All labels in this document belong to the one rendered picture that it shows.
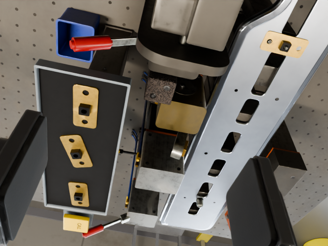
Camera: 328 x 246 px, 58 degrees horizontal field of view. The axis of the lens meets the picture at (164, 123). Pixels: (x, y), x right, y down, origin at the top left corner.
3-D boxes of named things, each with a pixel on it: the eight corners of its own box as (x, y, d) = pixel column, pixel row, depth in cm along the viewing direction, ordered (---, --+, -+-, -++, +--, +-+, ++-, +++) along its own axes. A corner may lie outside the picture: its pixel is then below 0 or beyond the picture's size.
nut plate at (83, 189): (89, 205, 66) (88, 210, 65) (72, 204, 66) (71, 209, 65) (87, 182, 60) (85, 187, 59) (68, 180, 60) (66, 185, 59)
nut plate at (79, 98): (96, 128, 50) (94, 133, 49) (73, 124, 50) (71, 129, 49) (99, 87, 44) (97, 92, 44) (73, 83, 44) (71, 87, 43)
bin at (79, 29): (98, 48, 91) (92, 63, 84) (65, 41, 90) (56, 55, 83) (101, 13, 84) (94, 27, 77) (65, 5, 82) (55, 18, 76)
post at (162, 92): (173, 18, 84) (170, 106, 54) (155, 14, 83) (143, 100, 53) (177, 1, 81) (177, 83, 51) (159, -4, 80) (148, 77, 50)
